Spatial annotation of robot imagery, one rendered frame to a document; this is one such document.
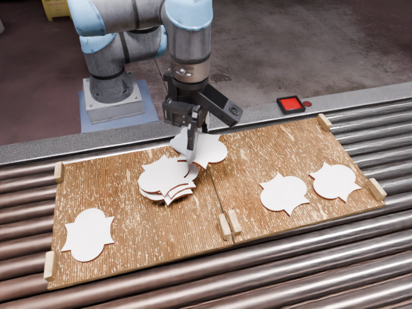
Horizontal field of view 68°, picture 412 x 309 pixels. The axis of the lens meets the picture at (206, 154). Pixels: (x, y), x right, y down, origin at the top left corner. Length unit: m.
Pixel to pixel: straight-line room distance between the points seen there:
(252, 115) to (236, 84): 1.75
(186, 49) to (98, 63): 0.54
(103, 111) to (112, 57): 0.19
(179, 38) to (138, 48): 0.51
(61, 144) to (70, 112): 1.67
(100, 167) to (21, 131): 1.83
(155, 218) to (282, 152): 0.41
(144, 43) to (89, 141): 0.36
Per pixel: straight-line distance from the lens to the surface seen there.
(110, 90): 1.09
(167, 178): 0.77
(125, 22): 0.60
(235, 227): 0.73
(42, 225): 0.88
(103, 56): 1.03
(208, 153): 0.72
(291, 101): 1.13
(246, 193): 0.81
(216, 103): 0.61
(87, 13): 0.59
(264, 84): 2.84
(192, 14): 0.52
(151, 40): 1.04
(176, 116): 0.65
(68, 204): 0.86
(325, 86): 2.96
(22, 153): 1.08
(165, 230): 0.76
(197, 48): 0.54
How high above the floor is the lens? 1.60
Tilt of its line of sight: 48 degrees down
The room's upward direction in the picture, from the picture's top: straight up
